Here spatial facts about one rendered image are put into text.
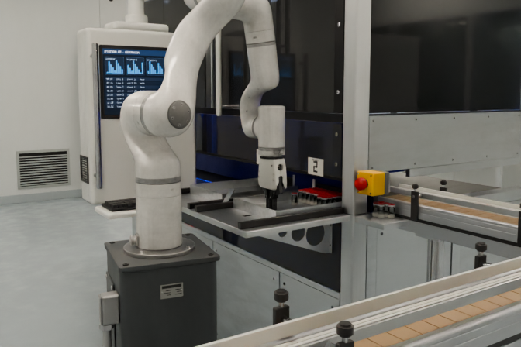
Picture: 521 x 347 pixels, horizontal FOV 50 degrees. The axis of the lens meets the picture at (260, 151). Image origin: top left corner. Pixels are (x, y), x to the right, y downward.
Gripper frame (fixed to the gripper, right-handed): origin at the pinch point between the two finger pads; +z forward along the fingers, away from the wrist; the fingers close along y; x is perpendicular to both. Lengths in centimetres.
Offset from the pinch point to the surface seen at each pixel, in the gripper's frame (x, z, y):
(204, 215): 16.3, 4.5, 15.1
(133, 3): 9, -75, 95
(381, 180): -26.9, -8.4, -21.6
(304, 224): -4.8, 4.9, -10.9
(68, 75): -76, -57, 544
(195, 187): 2.4, 1.5, 49.0
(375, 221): -24.6, 4.4, -21.6
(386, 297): 37, -4, -86
